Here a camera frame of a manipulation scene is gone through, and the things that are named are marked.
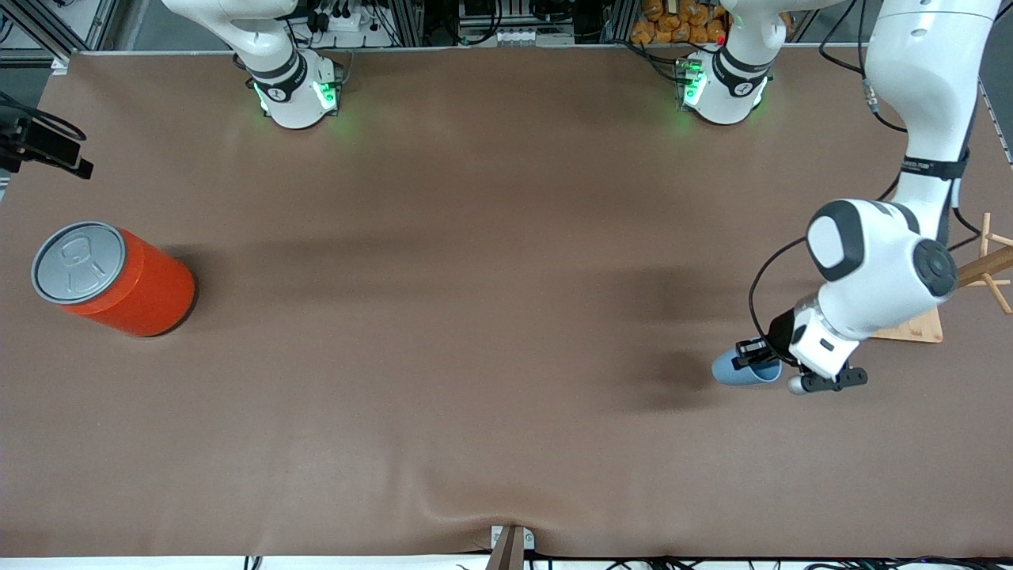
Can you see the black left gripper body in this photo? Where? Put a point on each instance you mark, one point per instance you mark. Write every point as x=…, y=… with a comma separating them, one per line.
x=779, y=330

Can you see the light blue plastic cup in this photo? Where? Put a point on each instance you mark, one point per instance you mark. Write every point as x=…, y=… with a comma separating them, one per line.
x=732, y=374

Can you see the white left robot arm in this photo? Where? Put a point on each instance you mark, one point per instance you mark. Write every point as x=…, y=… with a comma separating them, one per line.
x=926, y=79

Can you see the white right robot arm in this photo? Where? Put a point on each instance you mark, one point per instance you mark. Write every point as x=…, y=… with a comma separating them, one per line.
x=277, y=71

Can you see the orange can with grey lid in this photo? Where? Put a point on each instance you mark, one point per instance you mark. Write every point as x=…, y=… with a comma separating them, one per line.
x=134, y=285

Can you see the wooden mug tree stand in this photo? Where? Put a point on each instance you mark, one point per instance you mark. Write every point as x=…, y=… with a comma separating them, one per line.
x=926, y=332

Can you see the brown table cloth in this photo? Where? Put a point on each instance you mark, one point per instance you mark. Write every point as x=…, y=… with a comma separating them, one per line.
x=506, y=237

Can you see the white power strip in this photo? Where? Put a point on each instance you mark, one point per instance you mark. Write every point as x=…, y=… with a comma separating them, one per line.
x=340, y=22

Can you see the pile of orange snacks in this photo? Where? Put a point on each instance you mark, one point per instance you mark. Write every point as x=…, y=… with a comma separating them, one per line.
x=673, y=32

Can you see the white terminal block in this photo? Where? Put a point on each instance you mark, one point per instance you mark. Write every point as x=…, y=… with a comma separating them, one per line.
x=530, y=36

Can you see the small white corner bracket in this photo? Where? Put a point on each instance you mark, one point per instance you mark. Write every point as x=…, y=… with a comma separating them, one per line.
x=60, y=66

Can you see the aluminium frame beam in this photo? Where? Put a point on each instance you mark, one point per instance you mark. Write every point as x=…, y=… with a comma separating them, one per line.
x=39, y=28

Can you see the metal bracket with brown post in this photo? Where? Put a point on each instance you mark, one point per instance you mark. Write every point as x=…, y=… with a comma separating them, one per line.
x=506, y=554

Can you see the aluminium frame post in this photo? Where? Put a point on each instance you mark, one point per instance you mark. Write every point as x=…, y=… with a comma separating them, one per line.
x=621, y=20
x=407, y=22

